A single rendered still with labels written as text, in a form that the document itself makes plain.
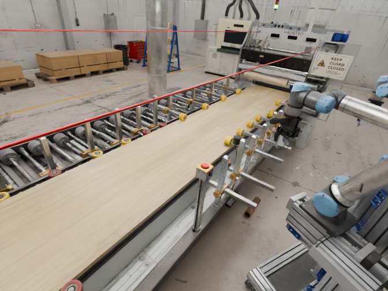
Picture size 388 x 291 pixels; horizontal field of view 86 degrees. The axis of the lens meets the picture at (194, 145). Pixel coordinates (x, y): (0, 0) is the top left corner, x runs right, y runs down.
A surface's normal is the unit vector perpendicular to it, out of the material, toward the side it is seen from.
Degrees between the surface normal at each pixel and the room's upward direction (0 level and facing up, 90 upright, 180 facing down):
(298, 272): 0
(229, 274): 0
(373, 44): 90
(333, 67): 90
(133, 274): 0
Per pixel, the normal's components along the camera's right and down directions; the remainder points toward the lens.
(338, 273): -0.88, 0.18
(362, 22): -0.53, 0.41
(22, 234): 0.08, -0.84
